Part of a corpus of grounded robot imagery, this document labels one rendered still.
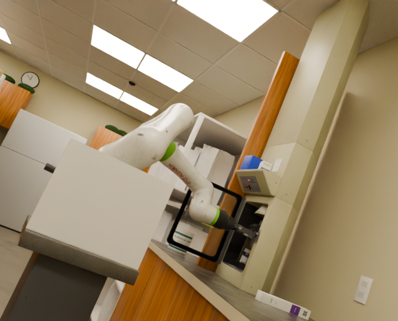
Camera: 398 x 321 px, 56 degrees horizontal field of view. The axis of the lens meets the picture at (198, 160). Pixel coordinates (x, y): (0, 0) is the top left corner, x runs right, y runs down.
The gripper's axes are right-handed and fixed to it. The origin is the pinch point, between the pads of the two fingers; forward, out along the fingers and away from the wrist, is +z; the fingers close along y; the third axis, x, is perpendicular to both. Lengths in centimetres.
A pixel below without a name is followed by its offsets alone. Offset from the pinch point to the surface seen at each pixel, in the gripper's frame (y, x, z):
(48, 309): -62, 45, -88
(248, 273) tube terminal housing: -13.8, 18.1, -4.7
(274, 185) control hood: -13.7, -25.4, -9.4
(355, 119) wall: 4, -90, 36
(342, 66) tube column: -14, -101, 2
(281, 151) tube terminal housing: -2.6, -46.3, -6.5
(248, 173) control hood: 3.4, -28.5, -16.4
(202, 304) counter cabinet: -39, 34, -34
